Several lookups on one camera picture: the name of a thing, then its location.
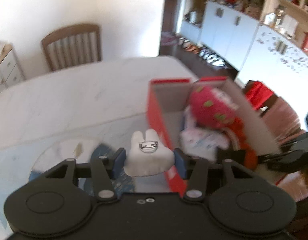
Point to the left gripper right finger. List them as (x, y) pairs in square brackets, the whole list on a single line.
[(195, 172)]

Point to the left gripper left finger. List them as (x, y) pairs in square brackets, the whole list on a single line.
[(103, 170)]

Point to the red knotted cloth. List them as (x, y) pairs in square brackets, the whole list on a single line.
[(250, 159)]

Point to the white plush brooch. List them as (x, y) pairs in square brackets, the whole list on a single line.
[(147, 156)]

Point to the pink plush toy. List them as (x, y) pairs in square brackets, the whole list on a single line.
[(211, 107)]

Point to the red white cardboard box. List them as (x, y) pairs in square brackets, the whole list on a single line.
[(167, 100)]

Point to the pink scarf on chair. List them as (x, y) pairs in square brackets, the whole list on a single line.
[(282, 121)]

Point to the red cloth on chair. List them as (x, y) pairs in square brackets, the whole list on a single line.
[(257, 94)]

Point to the row of shoes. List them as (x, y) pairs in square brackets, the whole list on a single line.
[(204, 53)]

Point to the wooden chair far side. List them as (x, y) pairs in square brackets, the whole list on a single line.
[(72, 46)]

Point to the red patterned doormat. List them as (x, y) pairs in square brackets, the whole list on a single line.
[(168, 39)]

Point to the white drawer cabinet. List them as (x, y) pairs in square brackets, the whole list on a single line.
[(11, 72)]

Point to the white wall cabinets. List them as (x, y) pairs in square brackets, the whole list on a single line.
[(264, 40)]

